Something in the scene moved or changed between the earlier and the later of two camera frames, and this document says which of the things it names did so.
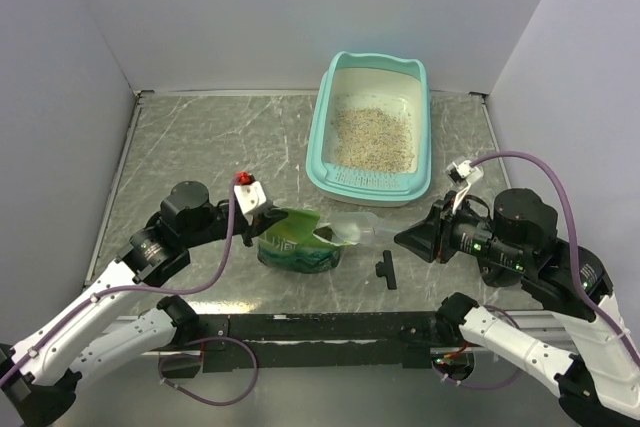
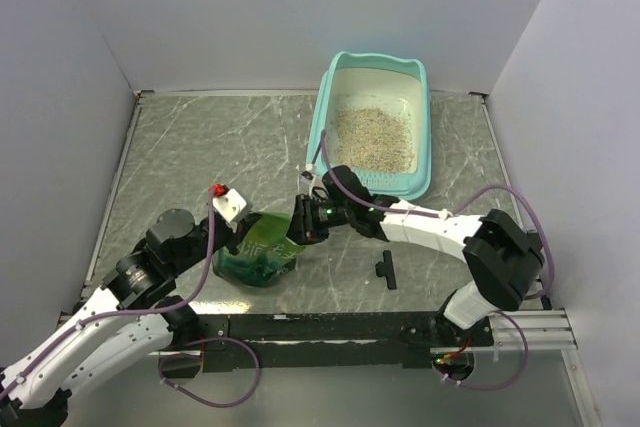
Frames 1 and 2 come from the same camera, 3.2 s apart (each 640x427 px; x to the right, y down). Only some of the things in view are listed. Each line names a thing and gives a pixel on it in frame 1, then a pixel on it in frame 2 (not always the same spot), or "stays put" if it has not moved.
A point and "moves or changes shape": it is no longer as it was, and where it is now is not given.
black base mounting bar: (318, 343) stays put
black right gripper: (431, 237) → (302, 228)
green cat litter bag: (293, 243) moves or changes shape
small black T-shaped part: (386, 268) stays put
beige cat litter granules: (372, 138) stays put
